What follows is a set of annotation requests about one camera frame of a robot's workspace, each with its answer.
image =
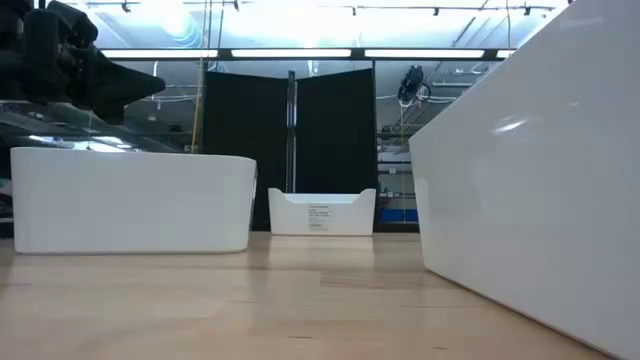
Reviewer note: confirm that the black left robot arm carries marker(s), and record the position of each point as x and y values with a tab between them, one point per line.
37	50

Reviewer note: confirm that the white light strip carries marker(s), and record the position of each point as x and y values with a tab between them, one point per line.
291	52
160	53
505	53
424	53

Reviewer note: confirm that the long white plastic bin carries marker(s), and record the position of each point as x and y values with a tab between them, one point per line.
130	200

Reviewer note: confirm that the black curtain panel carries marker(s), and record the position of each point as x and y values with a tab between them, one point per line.
245	140
335	135

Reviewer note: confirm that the metal curtain stand pole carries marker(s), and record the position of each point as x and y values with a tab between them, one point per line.
291	135

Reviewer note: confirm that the paper label sticker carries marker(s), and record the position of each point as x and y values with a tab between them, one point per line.
318	219

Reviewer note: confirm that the small white bin with label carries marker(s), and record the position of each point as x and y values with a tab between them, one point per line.
345	215

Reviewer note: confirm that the background metal shelf rack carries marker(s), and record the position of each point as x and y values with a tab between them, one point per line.
395	165

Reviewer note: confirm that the blue storage box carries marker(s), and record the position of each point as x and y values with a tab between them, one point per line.
397	215

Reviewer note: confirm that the large glossy white bin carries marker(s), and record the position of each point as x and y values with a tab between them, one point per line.
540	190

